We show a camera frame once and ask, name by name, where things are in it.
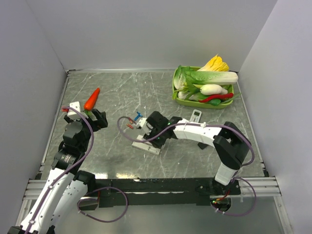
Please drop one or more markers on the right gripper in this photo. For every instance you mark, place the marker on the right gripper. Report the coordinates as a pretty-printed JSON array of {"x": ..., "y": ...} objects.
[{"x": 158, "y": 143}]

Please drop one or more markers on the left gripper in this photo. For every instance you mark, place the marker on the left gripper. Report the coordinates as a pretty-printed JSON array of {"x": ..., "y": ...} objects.
[{"x": 100, "y": 122}]

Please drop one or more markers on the white remote control body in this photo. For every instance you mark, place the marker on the white remote control body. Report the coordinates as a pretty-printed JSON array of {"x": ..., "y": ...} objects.
[{"x": 147, "y": 147}]

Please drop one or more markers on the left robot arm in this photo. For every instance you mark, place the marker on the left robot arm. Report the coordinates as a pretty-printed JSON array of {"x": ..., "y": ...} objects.
[{"x": 66, "y": 183}]

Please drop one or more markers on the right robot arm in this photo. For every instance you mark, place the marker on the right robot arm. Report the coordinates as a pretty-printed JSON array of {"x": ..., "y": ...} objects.
[{"x": 230, "y": 144}]

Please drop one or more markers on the small white remote control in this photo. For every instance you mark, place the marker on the small white remote control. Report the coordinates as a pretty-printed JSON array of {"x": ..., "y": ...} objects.
[{"x": 196, "y": 115}]

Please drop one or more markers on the orange toy carrot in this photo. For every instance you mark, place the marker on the orange toy carrot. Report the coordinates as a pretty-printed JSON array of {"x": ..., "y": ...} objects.
[{"x": 90, "y": 103}]

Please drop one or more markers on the green plastic basket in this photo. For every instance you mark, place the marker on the green plastic basket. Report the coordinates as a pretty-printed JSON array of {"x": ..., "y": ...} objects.
[{"x": 194, "y": 99}]

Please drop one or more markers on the green toy bok choy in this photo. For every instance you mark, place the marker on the green toy bok choy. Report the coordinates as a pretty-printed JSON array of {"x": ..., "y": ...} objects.
[{"x": 185, "y": 93}]

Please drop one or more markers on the toy napa cabbage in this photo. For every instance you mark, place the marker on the toy napa cabbage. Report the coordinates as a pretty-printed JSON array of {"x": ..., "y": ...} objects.
[{"x": 185, "y": 74}]

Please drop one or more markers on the green toy pepper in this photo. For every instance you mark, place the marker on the green toy pepper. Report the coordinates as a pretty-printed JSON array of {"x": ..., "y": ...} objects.
[{"x": 215, "y": 102}]

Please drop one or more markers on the white toy radish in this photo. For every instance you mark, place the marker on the white toy radish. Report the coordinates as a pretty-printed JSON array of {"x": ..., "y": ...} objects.
[{"x": 212, "y": 89}]

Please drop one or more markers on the red toy chili pepper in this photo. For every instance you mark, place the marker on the red toy chili pepper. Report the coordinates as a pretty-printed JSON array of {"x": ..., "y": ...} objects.
[{"x": 218, "y": 96}]

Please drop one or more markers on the yellow toy cabbage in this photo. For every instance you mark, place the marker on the yellow toy cabbage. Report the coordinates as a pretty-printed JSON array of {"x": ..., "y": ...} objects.
[{"x": 215, "y": 64}]

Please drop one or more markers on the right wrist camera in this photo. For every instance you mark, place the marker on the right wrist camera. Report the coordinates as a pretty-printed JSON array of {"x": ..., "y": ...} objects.
[{"x": 144, "y": 125}]

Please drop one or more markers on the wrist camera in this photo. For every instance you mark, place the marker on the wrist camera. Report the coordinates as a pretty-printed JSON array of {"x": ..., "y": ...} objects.
[
  {"x": 72, "y": 113},
  {"x": 144, "y": 125}
]

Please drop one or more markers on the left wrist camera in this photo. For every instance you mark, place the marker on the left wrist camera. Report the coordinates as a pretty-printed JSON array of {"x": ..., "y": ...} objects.
[{"x": 72, "y": 113}]

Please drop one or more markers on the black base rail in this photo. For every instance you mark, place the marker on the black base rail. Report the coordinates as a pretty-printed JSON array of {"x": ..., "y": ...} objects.
[{"x": 156, "y": 191}]

